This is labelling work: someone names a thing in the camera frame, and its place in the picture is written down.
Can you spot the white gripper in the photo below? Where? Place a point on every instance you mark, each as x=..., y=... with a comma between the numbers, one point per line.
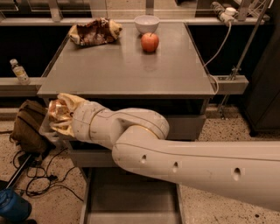
x=80, y=120

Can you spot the white bowl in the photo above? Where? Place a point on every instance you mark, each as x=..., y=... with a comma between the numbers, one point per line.
x=146, y=23

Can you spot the grey top drawer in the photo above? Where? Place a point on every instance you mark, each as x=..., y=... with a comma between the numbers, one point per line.
x=186, y=127

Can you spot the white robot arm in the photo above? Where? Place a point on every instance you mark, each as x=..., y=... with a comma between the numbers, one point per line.
x=137, y=138

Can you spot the red apple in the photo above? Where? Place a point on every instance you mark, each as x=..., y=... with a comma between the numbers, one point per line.
x=149, y=42

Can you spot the metal tripod pole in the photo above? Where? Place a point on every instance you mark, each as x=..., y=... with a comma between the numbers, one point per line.
x=236, y=69

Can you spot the brown backpack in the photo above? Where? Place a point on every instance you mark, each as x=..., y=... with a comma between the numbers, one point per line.
x=28, y=121

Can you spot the crumpled brown chip bag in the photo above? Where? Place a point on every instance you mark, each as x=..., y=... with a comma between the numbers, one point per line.
x=98, y=32

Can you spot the blue container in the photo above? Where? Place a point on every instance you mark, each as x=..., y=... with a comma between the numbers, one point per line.
x=13, y=207

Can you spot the grey drawer cabinet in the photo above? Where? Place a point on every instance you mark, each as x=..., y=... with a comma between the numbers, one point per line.
x=122, y=75

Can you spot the dark cabinet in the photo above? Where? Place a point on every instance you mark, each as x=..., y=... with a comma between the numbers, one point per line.
x=261, y=101

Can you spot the grey drawer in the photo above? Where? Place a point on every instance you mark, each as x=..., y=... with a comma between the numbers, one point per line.
x=186, y=127
x=93, y=155
x=115, y=196

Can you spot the clear plastic bottle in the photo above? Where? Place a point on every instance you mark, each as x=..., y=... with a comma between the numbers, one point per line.
x=20, y=72

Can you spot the grey bottom drawer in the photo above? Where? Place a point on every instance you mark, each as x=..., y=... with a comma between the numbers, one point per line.
x=115, y=196

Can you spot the grey middle drawer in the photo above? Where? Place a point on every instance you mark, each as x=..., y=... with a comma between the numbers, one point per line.
x=93, y=155

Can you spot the white power adapter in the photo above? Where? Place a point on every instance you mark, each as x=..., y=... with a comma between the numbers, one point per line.
x=225, y=15

